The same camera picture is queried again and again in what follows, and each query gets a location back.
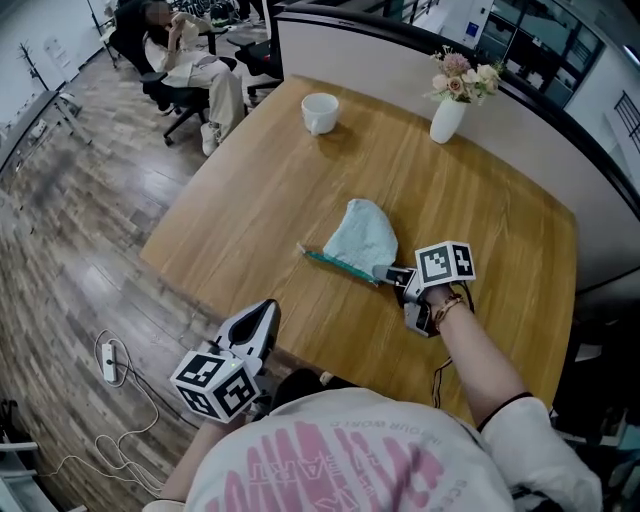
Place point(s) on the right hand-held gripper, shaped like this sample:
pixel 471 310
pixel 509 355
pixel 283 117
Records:
pixel 445 265

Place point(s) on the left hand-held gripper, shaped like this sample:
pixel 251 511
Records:
pixel 215 387

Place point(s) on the light blue cloth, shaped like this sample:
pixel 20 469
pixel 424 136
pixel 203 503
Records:
pixel 362 235

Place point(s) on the person's right forearm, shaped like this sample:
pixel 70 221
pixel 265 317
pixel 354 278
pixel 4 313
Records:
pixel 475 360

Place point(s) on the person's left forearm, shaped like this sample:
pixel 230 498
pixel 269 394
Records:
pixel 195 455

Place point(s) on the white power strip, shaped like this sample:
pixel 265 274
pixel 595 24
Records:
pixel 109 362

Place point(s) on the person's white printed t-shirt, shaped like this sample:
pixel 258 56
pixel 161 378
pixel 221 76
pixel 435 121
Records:
pixel 350 450

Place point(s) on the white ribbed vase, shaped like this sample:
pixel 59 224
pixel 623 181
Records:
pixel 447 122

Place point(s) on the white cup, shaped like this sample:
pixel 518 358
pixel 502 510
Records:
pixel 320 112

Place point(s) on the pastel flower bouquet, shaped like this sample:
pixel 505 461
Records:
pixel 462 75

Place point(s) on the black office chair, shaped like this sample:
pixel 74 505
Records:
pixel 260 60
pixel 132 35

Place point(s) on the black framed glass partition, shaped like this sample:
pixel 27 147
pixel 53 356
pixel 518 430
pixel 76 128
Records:
pixel 545 45

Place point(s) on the black metal railing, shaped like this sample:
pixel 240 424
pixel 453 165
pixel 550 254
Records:
pixel 627 115

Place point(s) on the grey long counter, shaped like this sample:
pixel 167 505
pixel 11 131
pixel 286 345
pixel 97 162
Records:
pixel 30 120

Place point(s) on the black coat rack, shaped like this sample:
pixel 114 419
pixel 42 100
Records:
pixel 31 65

